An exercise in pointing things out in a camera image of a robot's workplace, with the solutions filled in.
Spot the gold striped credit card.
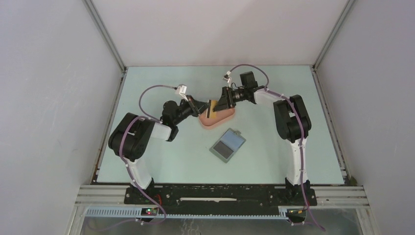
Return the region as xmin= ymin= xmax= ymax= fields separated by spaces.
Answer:
xmin=206 ymin=99 xmax=217 ymax=119

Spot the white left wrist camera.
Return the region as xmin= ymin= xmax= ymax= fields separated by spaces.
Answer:
xmin=175 ymin=84 xmax=187 ymax=99

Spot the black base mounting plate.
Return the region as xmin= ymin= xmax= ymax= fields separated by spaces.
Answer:
xmin=124 ymin=183 xmax=317 ymax=216

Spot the pink oval tray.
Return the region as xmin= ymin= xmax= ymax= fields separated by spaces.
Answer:
xmin=198 ymin=109 xmax=236 ymax=130

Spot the left controller board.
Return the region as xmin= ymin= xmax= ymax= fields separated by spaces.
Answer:
xmin=141 ymin=208 xmax=159 ymax=216

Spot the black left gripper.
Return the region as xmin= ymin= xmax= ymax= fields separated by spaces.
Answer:
xmin=173 ymin=95 xmax=210 ymax=125

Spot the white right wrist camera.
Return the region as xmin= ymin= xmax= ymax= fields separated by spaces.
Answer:
xmin=222 ymin=71 xmax=232 ymax=88

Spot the aluminium frame rail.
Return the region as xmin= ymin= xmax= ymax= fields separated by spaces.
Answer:
xmin=67 ymin=184 xmax=377 ymax=235

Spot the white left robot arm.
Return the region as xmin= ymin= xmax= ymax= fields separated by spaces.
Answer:
xmin=108 ymin=95 xmax=210 ymax=204

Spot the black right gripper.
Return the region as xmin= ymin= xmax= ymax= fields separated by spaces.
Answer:
xmin=213 ymin=86 xmax=248 ymax=112

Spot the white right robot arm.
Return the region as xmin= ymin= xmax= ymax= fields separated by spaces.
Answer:
xmin=213 ymin=71 xmax=312 ymax=205

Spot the controller board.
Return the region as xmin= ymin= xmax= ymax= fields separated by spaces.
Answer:
xmin=287 ymin=209 xmax=306 ymax=216
xmin=141 ymin=208 xmax=159 ymax=216

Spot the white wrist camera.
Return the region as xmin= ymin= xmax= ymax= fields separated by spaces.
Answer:
xmin=222 ymin=71 xmax=232 ymax=88
xmin=175 ymin=84 xmax=187 ymax=99

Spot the right controller board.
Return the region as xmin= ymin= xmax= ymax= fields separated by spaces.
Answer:
xmin=287 ymin=209 xmax=306 ymax=216

